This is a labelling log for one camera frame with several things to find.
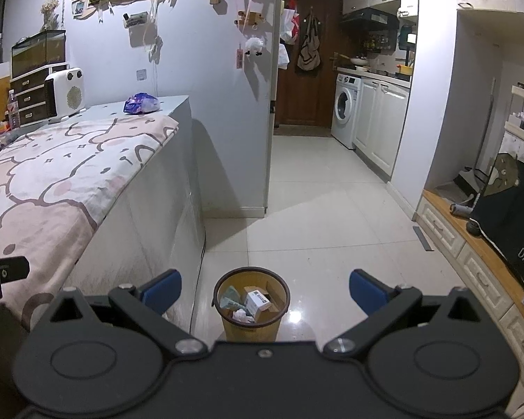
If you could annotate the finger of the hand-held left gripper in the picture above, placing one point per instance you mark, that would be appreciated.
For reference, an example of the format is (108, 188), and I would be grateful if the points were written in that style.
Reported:
(6, 270)

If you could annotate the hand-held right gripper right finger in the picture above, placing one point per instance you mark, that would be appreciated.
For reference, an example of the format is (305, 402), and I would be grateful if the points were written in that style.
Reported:
(367, 291)

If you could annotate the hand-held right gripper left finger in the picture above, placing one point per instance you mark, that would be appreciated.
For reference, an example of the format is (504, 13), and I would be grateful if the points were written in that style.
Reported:
(161, 291)

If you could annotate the light blue plastic bag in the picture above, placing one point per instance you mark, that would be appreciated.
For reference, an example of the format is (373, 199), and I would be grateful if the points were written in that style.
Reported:
(230, 299)

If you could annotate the white tissue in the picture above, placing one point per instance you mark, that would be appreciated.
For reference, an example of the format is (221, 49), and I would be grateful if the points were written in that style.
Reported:
(242, 315)

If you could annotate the yellow woven waste bin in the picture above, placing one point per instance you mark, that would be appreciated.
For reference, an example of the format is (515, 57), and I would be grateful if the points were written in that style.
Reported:
(249, 331)

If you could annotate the white label cardboard box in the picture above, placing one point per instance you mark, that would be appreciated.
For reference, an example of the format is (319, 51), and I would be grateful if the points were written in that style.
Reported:
(257, 301)

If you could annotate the grey bed base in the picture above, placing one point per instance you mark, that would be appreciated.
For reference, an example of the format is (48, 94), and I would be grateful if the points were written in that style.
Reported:
(166, 209)

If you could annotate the pink printed blanket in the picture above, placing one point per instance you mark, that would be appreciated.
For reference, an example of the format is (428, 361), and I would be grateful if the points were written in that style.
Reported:
(61, 174)

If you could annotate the wooden top drawer bench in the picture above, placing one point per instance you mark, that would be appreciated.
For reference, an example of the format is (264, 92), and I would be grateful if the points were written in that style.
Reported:
(476, 270)

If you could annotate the grey roller tool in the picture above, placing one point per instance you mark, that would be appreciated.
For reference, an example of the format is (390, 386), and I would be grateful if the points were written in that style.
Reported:
(462, 210)

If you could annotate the black printed cloth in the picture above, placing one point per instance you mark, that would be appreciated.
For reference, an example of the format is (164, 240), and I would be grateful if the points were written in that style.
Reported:
(506, 218)

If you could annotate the small bottle red label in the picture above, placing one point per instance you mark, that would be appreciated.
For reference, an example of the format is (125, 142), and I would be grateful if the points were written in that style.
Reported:
(13, 111)

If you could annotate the white kitchen base cabinets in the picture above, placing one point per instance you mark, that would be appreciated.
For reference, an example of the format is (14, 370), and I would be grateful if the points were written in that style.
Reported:
(380, 126)

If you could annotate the brown door mat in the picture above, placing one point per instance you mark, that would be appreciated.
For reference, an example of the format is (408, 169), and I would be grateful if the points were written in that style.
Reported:
(303, 131)

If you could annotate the dark drawer cabinet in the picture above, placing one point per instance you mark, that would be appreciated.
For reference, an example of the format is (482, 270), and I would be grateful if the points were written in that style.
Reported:
(28, 96)

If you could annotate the white washing machine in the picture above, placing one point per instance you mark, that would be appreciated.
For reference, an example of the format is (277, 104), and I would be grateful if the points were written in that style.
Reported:
(346, 109)

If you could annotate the white fan heater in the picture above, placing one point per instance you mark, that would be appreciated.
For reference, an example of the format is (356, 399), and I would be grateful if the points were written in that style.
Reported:
(67, 94)

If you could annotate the purple patterned packet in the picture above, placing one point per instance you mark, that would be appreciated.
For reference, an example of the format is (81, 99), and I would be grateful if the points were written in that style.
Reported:
(142, 104)

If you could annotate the brown wooden door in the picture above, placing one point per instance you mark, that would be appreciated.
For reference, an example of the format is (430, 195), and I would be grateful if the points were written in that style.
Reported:
(314, 96)

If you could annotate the glass fish tank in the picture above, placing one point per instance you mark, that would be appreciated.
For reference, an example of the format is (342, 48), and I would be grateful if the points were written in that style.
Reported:
(37, 54)

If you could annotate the brown hanging bag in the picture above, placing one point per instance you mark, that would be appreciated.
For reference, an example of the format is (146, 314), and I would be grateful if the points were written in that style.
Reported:
(309, 50)

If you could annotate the dried flower bunch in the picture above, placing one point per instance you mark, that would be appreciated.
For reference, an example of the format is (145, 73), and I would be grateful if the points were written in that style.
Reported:
(50, 11)

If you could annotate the black range hood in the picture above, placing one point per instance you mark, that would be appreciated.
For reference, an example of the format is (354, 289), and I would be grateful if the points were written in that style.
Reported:
(369, 19)

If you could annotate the red white hanging bags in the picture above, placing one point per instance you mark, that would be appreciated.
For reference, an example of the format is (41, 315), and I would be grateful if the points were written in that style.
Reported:
(288, 26)

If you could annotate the wall switch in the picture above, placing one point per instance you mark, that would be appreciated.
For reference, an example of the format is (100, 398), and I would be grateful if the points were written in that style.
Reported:
(142, 74)

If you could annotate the pink wall tag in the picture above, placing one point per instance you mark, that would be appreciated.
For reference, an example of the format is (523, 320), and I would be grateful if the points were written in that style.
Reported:
(239, 59)

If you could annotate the white plush wall toy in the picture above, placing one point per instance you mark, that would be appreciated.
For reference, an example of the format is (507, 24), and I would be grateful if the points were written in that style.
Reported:
(253, 46)

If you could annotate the small wall shelf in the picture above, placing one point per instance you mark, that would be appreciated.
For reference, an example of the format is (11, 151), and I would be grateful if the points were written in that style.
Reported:
(134, 19)

